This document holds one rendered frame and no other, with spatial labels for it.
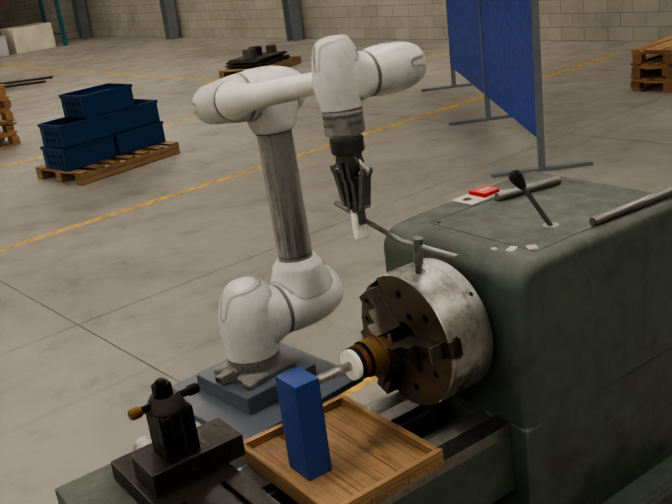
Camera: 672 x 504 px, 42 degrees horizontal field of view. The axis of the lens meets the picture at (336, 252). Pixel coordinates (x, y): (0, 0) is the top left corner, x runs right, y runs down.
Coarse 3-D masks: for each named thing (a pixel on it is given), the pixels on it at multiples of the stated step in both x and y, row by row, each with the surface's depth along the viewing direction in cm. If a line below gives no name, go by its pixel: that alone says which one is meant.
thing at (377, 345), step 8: (368, 336) 194; (376, 336) 192; (360, 344) 192; (368, 344) 190; (376, 344) 191; (384, 344) 191; (360, 352) 189; (368, 352) 190; (376, 352) 190; (384, 352) 191; (368, 360) 189; (376, 360) 189; (384, 360) 190; (368, 368) 189; (376, 368) 190; (384, 368) 192; (368, 376) 191
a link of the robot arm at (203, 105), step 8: (224, 80) 231; (232, 80) 231; (240, 80) 232; (200, 88) 233; (208, 88) 228; (216, 88) 225; (200, 96) 230; (208, 96) 226; (192, 104) 238; (200, 104) 230; (208, 104) 226; (200, 112) 232; (208, 112) 228; (216, 112) 226; (208, 120) 232; (216, 120) 229; (224, 120) 228; (232, 120) 228; (240, 120) 235; (248, 120) 238
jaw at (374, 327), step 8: (376, 280) 201; (376, 288) 199; (360, 296) 200; (368, 296) 198; (376, 296) 198; (384, 296) 199; (368, 304) 199; (376, 304) 198; (384, 304) 198; (368, 312) 196; (376, 312) 197; (384, 312) 197; (392, 312) 198; (368, 320) 197; (376, 320) 196; (384, 320) 197; (392, 320) 197; (368, 328) 194; (376, 328) 195; (384, 328) 196; (392, 328) 197
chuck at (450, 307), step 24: (408, 264) 201; (384, 288) 199; (408, 288) 191; (432, 288) 190; (456, 288) 191; (408, 312) 194; (432, 312) 187; (456, 312) 188; (384, 336) 205; (432, 336) 189; (456, 336) 187; (480, 336) 190; (456, 360) 187; (480, 360) 192; (408, 384) 203; (432, 384) 195; (456, 384) 191
